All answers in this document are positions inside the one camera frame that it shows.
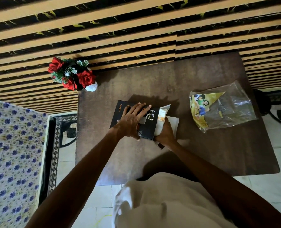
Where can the white paper packet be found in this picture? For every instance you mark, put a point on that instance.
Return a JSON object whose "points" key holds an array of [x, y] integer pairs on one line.
{"points": [[173, 123]]}

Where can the person's right forearm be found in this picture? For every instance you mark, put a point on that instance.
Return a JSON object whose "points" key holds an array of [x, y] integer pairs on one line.
{"points": [[221, 185]]}

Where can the black cardboard box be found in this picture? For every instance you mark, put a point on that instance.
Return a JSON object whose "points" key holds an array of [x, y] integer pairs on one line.
{"points": [[150, 125]]}

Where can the person's right fingers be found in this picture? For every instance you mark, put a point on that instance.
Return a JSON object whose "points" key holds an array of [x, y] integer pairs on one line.
{"points": [[161, 125]]}

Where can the person's right hand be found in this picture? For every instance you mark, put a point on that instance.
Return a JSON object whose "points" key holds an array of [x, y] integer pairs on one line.
{"points": [[166, 136]]}

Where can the person's white garment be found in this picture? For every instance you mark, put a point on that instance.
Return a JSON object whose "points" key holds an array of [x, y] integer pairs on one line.
{"points": [[164, 201]]}

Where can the red rose bouquet white vase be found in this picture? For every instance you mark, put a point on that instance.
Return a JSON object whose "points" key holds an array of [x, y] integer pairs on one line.
{"points": [[70, 74]]}

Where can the person's left middle finger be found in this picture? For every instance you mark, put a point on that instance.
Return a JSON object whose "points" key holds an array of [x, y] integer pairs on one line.
{"points": [[140, 108]]}

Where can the person's left forearm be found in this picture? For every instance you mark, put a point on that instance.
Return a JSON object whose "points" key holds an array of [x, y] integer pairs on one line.
{"points": [[74, 185]]}

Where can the black chair base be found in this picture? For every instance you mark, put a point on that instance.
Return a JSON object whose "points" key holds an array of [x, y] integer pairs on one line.
{"points": [[264, 102]]}

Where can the dark bed frame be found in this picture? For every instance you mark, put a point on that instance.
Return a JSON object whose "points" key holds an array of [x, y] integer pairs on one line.
{"points": [[46, 159]]}

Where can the person's left little finger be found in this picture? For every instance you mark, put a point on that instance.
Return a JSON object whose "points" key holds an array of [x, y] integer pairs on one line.
{"points": [[125, 111]]}

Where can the person's left thumb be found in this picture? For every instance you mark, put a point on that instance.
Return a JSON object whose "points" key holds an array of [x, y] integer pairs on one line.
{"points": [[138, 135]]}

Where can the blue floral bed sheet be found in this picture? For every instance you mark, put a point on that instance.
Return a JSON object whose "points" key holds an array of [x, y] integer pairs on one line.
{"points": [[14, 159]]}

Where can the clear plastic bag yellow print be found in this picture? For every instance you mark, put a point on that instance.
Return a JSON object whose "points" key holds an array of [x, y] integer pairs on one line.
{"points": [[226, 109]]}

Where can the patterned floor mat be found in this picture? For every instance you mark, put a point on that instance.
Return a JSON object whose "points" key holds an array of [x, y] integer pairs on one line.
{"points": [[56, 149]]}

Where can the person's left hand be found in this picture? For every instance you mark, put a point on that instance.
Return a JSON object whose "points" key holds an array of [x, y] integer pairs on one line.
{"points": [[128, 123]]}

